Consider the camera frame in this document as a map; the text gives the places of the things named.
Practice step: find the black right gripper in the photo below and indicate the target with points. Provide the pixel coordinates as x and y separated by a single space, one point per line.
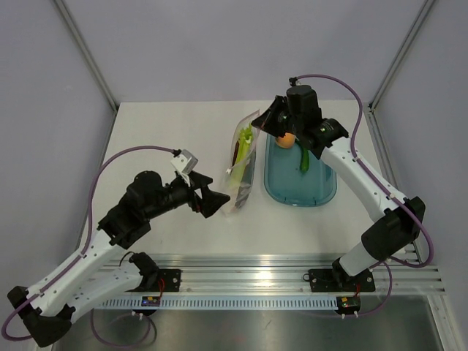
267 121

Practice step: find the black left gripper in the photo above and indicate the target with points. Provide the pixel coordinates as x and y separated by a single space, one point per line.
210 200

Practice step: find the toy peach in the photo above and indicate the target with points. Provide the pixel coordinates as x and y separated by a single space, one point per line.
285 142

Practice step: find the celery stalk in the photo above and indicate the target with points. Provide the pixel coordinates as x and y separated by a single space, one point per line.
235 173

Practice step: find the clear zip top bag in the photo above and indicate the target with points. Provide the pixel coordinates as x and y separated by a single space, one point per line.
228 208

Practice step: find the orange papaya slice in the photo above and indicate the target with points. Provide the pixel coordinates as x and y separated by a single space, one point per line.
235 152

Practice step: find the green chili pepper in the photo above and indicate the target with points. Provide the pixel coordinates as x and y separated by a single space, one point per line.
305 160

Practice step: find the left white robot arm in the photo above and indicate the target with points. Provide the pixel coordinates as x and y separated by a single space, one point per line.
50 307

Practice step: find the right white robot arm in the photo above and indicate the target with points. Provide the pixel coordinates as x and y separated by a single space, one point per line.
397 219

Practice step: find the teal plastic tray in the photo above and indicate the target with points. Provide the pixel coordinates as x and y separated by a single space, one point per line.
286 184

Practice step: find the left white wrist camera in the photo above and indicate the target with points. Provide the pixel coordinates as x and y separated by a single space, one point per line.
183 163

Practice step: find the aluminium mounting rail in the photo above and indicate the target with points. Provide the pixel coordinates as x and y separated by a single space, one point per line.
282 274

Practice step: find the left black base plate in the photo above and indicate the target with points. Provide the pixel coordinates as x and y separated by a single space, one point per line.
169 280

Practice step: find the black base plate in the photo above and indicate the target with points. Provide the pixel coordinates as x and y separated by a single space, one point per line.
323 280
169 280

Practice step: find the right aluminium frame post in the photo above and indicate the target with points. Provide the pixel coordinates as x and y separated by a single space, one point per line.
415 28

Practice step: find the aluminium frame post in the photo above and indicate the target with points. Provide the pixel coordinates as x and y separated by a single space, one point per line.
72 27
415 28

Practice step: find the white slotted cable duct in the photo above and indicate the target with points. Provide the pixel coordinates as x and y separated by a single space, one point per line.
221 303

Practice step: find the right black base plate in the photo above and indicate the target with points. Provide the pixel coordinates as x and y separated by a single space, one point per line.
323 280

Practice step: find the left aluminium frame post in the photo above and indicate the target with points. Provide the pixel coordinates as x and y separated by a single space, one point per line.
72 27

